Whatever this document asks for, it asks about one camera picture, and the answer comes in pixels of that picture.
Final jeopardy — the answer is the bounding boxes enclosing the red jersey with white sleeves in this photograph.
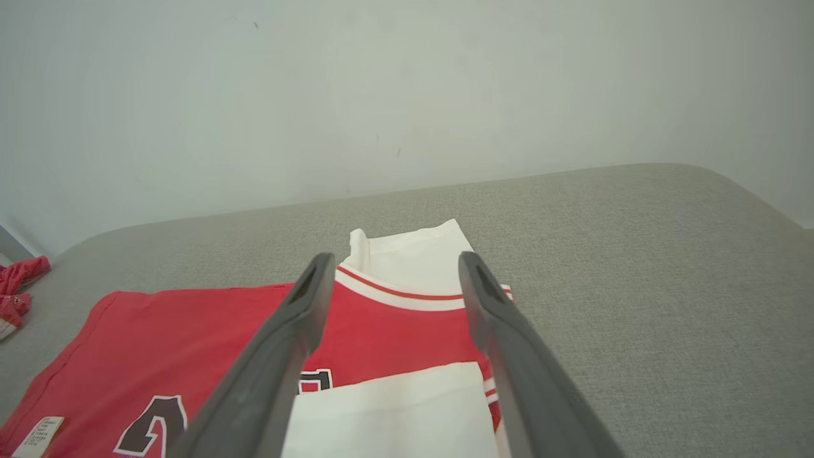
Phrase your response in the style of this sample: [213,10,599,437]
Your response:
[0,218,514,458]

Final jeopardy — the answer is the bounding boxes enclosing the red shorts with white trim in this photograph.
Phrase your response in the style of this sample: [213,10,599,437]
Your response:
[0,256,52,341]

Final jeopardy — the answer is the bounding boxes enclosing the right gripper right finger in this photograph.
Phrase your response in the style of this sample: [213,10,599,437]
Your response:
[458,251,627,458]

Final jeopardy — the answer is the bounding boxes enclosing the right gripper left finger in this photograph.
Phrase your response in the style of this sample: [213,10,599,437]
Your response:
[169,253,336,458]

